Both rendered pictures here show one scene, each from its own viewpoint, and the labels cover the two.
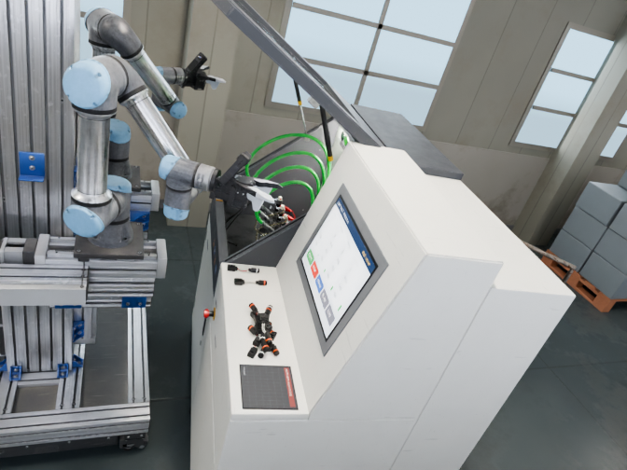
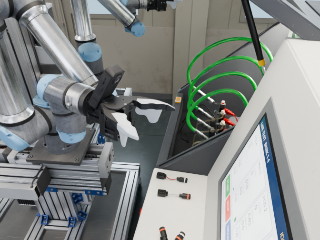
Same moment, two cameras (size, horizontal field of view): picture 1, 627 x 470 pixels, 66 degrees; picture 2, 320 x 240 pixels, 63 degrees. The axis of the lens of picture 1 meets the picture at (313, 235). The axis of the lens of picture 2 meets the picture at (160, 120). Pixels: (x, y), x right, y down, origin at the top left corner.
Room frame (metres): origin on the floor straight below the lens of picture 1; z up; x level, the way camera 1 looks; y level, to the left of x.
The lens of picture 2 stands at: (0.89, -0.10, 1.79)
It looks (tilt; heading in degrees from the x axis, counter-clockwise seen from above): 37 degrees down; 32
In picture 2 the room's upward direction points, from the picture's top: straight up
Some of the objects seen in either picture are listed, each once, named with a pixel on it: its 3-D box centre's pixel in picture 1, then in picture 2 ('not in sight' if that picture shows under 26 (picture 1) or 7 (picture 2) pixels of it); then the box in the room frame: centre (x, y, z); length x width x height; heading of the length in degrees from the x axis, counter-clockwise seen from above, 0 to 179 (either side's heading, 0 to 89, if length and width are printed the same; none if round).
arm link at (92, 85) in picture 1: (93, 152); (1, 75); (1.25, 0.69, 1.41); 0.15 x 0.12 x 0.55; 1
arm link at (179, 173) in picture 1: (180, 172); (61, 92); (1.26, 0.43, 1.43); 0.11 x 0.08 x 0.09; 91
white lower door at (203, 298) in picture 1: (202, 306); not in sight; (1.85, 0.43, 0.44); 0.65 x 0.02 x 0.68; 20
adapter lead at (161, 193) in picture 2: (250, 282); (174, 194); (1.44, 0.17, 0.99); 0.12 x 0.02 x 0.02; 113
